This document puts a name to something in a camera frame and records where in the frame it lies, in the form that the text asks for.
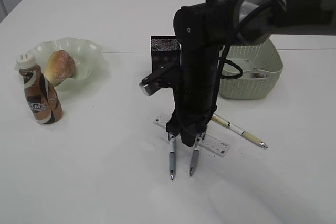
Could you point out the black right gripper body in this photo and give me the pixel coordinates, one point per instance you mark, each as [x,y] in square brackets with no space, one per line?
[194,94]

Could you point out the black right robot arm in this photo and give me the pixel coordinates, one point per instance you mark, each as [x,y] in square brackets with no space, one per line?
[207,31]

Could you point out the grey white click pen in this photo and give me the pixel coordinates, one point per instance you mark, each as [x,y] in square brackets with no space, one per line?
[195,154]

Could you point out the blue grey click pen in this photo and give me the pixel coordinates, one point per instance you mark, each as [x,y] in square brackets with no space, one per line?
[172,155]

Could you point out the pale green wavy glass plate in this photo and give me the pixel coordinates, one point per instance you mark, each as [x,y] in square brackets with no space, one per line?
[87,55]

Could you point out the black mesh pen holder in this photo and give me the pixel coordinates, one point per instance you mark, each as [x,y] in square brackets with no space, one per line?
[165,56]

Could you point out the pale green plastic basket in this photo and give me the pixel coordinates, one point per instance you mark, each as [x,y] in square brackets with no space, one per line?
[259,58]

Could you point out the paper ball pink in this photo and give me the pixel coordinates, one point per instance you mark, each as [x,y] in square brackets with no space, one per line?
[258,75]

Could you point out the white beige click pen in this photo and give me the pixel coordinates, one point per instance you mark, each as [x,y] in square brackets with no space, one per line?
[246,135]

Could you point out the brown coffee bottle white cap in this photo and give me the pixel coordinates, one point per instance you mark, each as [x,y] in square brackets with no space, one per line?
[40,94]

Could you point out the clear plastic ruler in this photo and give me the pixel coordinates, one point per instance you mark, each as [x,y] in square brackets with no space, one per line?
[208,142]

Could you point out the golden bread roll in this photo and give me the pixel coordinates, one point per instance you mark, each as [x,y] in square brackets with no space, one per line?
[60,67]

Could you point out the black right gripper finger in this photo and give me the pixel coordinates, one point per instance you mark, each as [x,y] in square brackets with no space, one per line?
[173,132]
[190,134]

